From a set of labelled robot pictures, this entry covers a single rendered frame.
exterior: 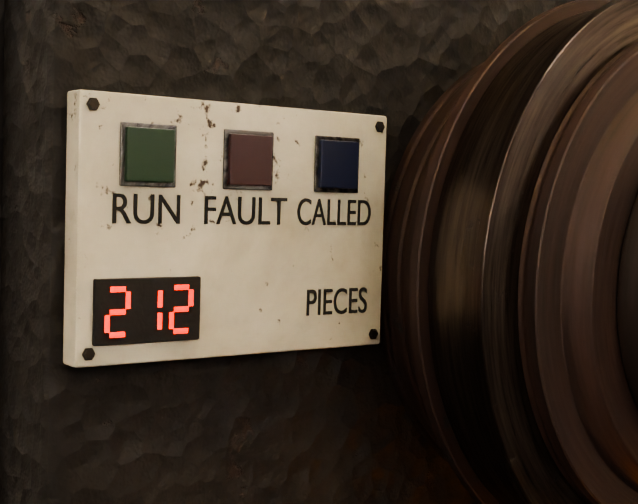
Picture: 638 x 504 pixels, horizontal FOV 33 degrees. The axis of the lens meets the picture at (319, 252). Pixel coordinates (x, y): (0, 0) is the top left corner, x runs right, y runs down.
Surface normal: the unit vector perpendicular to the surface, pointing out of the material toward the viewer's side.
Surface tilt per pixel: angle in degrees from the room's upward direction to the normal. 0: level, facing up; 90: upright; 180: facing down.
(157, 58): 90
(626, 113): 50
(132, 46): 90
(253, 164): 90
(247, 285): 90
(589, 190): 69
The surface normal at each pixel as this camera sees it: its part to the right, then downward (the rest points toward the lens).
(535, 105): 0.61, 0.06
